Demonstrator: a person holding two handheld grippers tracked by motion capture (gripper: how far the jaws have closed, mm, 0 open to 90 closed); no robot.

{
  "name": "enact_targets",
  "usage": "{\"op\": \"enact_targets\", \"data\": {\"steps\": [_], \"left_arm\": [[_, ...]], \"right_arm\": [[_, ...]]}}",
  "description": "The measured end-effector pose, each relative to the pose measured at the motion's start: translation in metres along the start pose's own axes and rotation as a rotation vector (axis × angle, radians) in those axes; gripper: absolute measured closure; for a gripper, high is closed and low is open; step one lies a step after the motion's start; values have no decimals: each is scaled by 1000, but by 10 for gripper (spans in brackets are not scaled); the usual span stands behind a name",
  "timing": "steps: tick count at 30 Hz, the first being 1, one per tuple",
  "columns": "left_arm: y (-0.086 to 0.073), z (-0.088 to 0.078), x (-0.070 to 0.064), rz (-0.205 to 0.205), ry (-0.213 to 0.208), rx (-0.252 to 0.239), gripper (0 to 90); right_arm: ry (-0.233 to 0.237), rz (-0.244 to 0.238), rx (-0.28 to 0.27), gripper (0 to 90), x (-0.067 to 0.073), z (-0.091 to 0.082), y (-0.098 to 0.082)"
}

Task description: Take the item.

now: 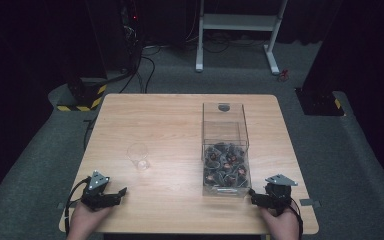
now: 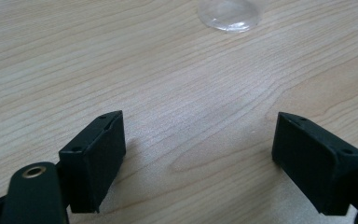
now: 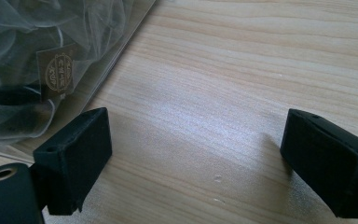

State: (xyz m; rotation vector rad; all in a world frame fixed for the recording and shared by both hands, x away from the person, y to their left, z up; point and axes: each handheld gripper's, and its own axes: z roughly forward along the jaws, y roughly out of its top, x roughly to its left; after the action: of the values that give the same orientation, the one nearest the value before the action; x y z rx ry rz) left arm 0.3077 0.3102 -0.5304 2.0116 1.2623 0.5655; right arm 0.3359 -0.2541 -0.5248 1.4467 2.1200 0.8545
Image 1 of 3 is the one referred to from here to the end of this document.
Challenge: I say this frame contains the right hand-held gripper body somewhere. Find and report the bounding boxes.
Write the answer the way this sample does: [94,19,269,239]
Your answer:
[263,173,299,216]

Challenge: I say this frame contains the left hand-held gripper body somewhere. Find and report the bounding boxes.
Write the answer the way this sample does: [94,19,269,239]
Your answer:
[80,170,115,212]

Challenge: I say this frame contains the clear plastic cup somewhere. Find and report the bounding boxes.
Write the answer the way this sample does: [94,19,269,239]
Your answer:
[126,142,151,172]

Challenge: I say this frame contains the clear plastic box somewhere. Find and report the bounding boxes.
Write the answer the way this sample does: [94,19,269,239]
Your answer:
[201,101,252,198]

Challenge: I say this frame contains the black yellow striped stand base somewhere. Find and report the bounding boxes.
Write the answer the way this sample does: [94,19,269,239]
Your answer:
[56,77,108,113]

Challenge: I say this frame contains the dark equipment rack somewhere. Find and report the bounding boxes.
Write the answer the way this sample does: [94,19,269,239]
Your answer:
[118,0,145,73]

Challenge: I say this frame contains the white metal stand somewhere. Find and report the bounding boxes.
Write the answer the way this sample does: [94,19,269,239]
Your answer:
[195,0,290,76]

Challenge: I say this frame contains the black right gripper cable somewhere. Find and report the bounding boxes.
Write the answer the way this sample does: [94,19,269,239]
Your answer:
[289,197,305,240]

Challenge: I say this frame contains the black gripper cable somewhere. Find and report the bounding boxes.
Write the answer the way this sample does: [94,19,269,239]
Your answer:
[64,177,92,236]
[289,197,305,240]

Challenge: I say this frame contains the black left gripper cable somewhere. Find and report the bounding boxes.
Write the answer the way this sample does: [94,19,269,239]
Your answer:
[64,177,92,236]

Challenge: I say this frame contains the black floor cable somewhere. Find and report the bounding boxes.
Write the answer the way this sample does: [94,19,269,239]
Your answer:
[119,54,157,95]
[82,114,98,152]

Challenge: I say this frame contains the red clip with cable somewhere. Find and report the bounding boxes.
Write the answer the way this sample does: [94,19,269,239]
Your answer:
[277,68,290,83]

